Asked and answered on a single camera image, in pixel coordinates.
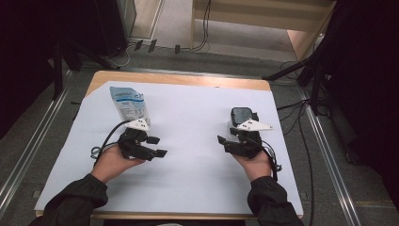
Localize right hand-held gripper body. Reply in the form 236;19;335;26
230;120;274;159

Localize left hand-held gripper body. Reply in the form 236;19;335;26
117;118;152;162

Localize blue and white pouch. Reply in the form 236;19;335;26
109;86;152;126

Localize person's right hand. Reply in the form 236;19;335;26
233;150;273;183

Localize person's left hand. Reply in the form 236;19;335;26
90;144;146;184

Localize white table sheet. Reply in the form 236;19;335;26
34;80;304;217

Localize black tripod stand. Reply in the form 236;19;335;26
262;46;333;117
51;37;121;102

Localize light wooden shelf unit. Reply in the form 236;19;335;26
189;0;337;62

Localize dark curtain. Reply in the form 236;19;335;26
0;0;64;139
319;0;399;211

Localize right hand-held gripper black cable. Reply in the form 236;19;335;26
250;137;282;183

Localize black floor cables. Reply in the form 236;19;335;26
277;60;318;226

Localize white floor cable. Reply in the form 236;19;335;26
104;43;139;69

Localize metal floor rail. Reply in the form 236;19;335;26
0;70;73;218
297;88;361;226

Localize black hanging cable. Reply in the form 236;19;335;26
191;0;212;52

